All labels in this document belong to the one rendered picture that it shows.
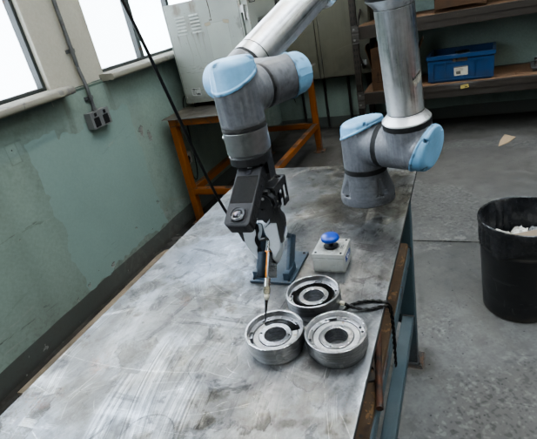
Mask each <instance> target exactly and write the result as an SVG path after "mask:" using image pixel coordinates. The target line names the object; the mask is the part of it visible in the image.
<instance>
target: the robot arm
mask: <svg viewBox="0 0 537 439"><path fill-rule="evenodd" d="M336 1H337V0H280V1H279V2H278V3H277V4H276V6H275V7H274V8H273V9H272V10H271V11H270V12H269V13H268V14H267V15H266V16H265V17H264V18H263V19H262V20H261V21H260V22H259V23H258V25H257V26H256V27H255V28H254V29H253V30H252V31H251V32H250V33H249V34H248V35H247V36H246V37H245V38H244V39H243V40H242V41H241V43H240V44H239V45H238V46H237V47H236V48H235V49H234V50H233V51H232V52H231V53H230V54H229V55H228V56H227V57H223V58H220V59H218V60H215V61H213V62H211V63H210V64H208V65H207V66H206V68H205V71H204V74H203V85H204V88H205V90H206V92H207V93H208V95H209V96H210V97H212V98H214V101H215V105H216V109H217V113H218V119H219V123H220V126H221V130H222V133H223V140H224V142H225V147H226V150H227V155H229V159H230V162H231V166H233V167H237V168H238V170H237V174H236V178H235V181H234V185H233V188H232V195H231V198H230V202H229V206H228V209H227V213H226V216H225V222H224V223H225V225H226V227H227V228H228V229H229V230H230V231H231V232H232V233H238V234H239V235H240V237H241V239H242V241H244V243H245V244H246V245H247V247H248V248H249V250H250V251H251V252H252V254H253V255H254V256H255V257H256V258H258V252H262V250H261V248H260V245H261V243H260V238H261V235H262V226H261V224H257V220H263V221H264V222H265V223H267V222H268V220H270V223H268V224H267V226H266V227H265V229H264V230H265V235H266V237H267V238H268V239H269V241H270V249H271V250H272V259H273V260H274V262H275V263H276V264H278V263H279V262H280V260H281V258H282V255H283V252H284V246H285V238H286V235H287V227H286V217H285V213H284V212H283V211H282V210H281V208H280V207H281V205H282V202H281V199H282V197H283V201H284V206H285V205H286V204H287V202H288V201H289V194H288V190H287V184H286V180H285V175H284V174H276V172H275V166H274V162H273V157H272V149H271V140H270V136H269V132H268V127H267V123H266V119H265V109H267V108H270V107H272V106H274V105H278V104H280V103H282V102H285V101H286V100H289V99H291V98H296V97H297V96H298V95H300V94H302V93H304V92H306V91H307V90H308V89H309V88H310V86H311V85H312V79H313V74H312V73H313V70H312V65H311V63H310V61H309V60H308V58H307V57H306V56H305V55H304V54H302V53H300V52H298V51H291V52H285V51H286V50H287V49H288V48H289V46H290V45H291V44H292V43H293V42H294V41H295V40H296V38H297V37H298V36H299V35H300V34H301V33H302V32H303V30H304V29H305V28H306V27H307V26H308V25H309V24H310V22H311V21H312V20H313V19H314V18H315V17H316V16H317V15H318V14H319V13H320V12H321V11H322V10H323V9H326V8H329V7H331V6H332V5H333V4H334V3H335V2H336ZM365 4H366V5H368V6H369V7H371V8H372V9H373V14H374V20H375V27H376V33H377V40H378V47H379V59H380V66H381V72H382V79H383V85H384V93H385V99H386V111H387V114H386V116H385V117H383V115H382V114H381V113H371V114H366V115H362V116H358V117H356V118H351V119H349V120H347V121H346V122H344V123H343V124H342V125H341V127H340V140H341V147H342V154H343V161H344V169H345V177H344V181H343V186H342V190H341V199H342V202H343V203H344V204H345V205H347V206H350V207H354V208H373V207H378V206H383V205H385V204H387V203H389V202H391V201H392V200H393V199H394V198H395V195H396V194H395V186H394V184H393V181H392V179H391V177H390V174H389V172H388V171H387V167H389V168H395V169H402V170H408V171H410V172H413V171H417V172H425V171H427V170H429V169H430V168H432V167H433V166H434V164H435V163H436V161H437V160H438V158H439V156H440V153H441V150H442V146H443V142H444V131H443V128H442V127H441V125H438V124H436V123H435V124H433V117H432V113H431V112H430V111H429V110H428V109H426V108H425V106H424V96H423V86H422V76H421V66H420V48H419V38H418V28H417V17H416V8H415V0H365ZM278 178H279V179H278ZM283 184H285V192H286V196H285V194H284V189H283ZM280 190H281V192H279V191H280Z"/></svg>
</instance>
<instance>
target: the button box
mask: <svg viewBox="0 0 537 439"><path fill-rule="evenodd" d="M351 258H352V248H351V241H350V239H339V240H338V241H337V242H335V243H333V246H331V247H330V246H328V244H326V243H323V242H322V241H321V238H320V239H319V242H318V244H317V246H316V247H315V249H314V250H313V252H312V261H313V266H314V271H317V272H333V273H345V272H346V269H347V268H348V265H349V262H350V260H351Z"/></svg>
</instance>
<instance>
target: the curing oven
mask: <svg viewBox="0 0 537 439"><path fill-rule="evenodd" d="M277 3H278V0H190V1H186V2H182V3H175V4H171V5H166V6H163V7H162V11H163V13H164V20H165V23H166V26H167V30H168V33H169V37H170V40H171V46H172V49H173V53H174V56H175V59H176V63H177V67H178V72H179V76H180V79H181V83H182V86H183V89H184V93H185V98H186V102H187V104H194V106H195V107H198V106H200V104H199V103H201V102H209V101H214V98H212V97H210V96H209V95H208V93H207V92H206V90H205V88H204V85H203V74H204V71H205V68H206V66H207V65H208V64H210V63H211V62H213V61H215V60H218V59H220V58H223V57H227V56H228V55H229V54H230V53H231V52H232V51H233V50H234V49H235V48H236V47H237V46H238V45H239V44H240V43H241V41H242V40H243V39H244V38H245V37H246V36H247V35H248V34H249V33H250V32H251V31H252V30H253V29H254V28H255V27H256V26H257V25H258V23H259V22H260V21H261V20H262V19H263V18H264V17H265V16H266V15H267V14H268V13H269V12H270V11H271V10H272V9H273V8H274V7H275V6H276V4H277Z"/></svg>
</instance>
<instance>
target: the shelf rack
mask: <svg viewBox="0 0 537 439"><path fill-rule="evenodd" d="M348 9H349V17H350V27H351V36H352V53H353V62H354V71H355V80H356V88H357V96H358V104H359V115H360V116H362V115H366V105H369V110H370V114H371V113H376V111H375V104H383V103H385V102H386V99H385V93H384V90H382V91H373V80H372V73H367V74H366V79H367V89H366V90H365V92H364V89H363V80H362V70H361V65H362V66H363V68H364V69H365V65H364V62H363V60H362V58H361V56H360V51H359V40H360V39H367V38H372V37H377V33H376V27H375V20H374V19H373V20H372V21H370V22H366V23H363V24H362V25H360V26H359V18H360V13H361V12H360V9H359V14H358V18H357V13H356V3H355V0H348ZM536 12H537V0H487V5H482V6H477V7H472V8H466V9H461V10H451V11H446V12H441V13H435V14H434V9H432V10H423V11H417V12H416V17H417V28H418V30H429V29H435V28H441V27H447V26H453V25H458V24H469V23H475V22H480V21H486V20H492V19H497V18H503V17H514V16H519V15H526V14H531V13H536ZM421 76H422V86H423V96H424V99H431V98H449V97H458V96H468V95H477V94H487V93H495V92H504V91H522V90H531V89H537V71H533V68H532V69H531V65H530V62H527V63H520V64H506V65H498V66H494V69H493V76H492V77H491V78H480V79H471V80H462V81H453V82H444V83H435V84H431V83H428V74H423V75H421Z"/></svg>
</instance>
